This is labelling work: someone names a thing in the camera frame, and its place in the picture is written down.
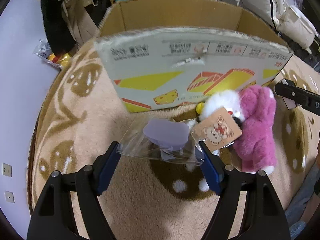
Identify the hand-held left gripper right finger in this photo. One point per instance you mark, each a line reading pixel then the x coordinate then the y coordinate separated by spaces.
pixel 210 172

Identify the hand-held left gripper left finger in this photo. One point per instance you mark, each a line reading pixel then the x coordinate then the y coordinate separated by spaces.
pixel 107 165

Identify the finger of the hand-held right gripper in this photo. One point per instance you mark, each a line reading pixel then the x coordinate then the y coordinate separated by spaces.
pixel 292 92

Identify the pink plush toy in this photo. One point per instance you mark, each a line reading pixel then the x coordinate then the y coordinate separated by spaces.
pixel 257 130

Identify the purple toy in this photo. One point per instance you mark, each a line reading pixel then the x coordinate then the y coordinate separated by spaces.
pixel 165 132

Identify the printed cardboard box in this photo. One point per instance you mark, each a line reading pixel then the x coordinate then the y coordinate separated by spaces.
pixel 150 62

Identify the brown bear hang tag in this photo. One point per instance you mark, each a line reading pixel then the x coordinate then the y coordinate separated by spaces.
pixel 217 130

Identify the white duvet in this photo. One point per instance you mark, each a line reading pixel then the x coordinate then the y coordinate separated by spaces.
pixel 295 27

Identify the white plush toy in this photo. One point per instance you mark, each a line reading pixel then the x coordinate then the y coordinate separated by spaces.
pixel 217 102

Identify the person's blue jeans leg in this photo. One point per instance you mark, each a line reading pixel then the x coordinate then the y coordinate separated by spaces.
pixel 300 205

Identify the plastic bag with yellow contents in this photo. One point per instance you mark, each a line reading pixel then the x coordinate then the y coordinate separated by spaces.
pixel 50 55

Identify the black coat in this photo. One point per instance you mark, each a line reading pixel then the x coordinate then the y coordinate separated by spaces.
pixel 55 25

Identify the white wall socket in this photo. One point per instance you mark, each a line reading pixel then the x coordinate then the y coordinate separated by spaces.
pixel 7 170
pixel 9 197

